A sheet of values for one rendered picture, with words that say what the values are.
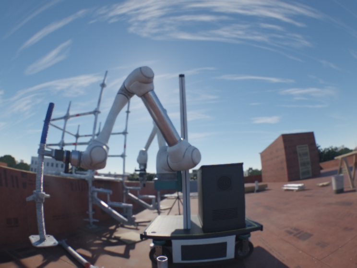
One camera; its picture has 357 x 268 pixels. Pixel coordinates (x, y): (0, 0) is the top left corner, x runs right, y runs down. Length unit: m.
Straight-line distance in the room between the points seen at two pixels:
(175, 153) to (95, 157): 0.51
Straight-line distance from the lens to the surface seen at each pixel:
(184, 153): 0.97
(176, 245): 1.19
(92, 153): 0.68
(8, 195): 1.69
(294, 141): 10.60
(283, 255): 1.50
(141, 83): 0.94
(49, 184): 1.93
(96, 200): 2.22
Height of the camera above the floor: 0.73
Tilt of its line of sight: 17 degrees up
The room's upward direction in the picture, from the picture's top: 2 degrees counter-clockwise
